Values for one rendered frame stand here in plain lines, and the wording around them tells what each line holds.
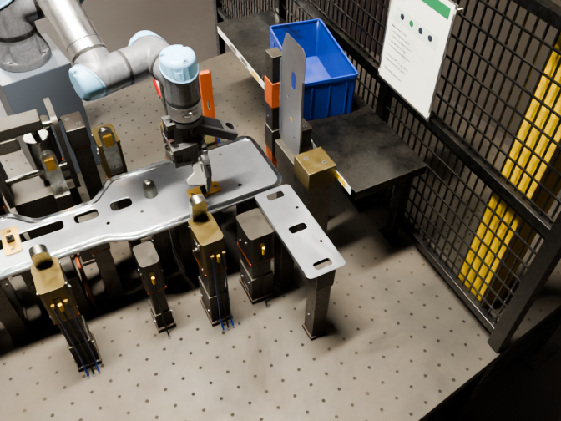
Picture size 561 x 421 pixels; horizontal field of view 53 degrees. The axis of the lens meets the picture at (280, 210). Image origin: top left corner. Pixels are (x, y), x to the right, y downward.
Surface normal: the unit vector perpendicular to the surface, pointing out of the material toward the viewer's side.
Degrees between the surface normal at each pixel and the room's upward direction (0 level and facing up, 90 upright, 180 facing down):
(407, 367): 0
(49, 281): 0
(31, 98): 90
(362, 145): 0
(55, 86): 90
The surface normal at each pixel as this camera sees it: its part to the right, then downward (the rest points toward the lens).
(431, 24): -0.89, 0.33
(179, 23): 0.01, -0.67
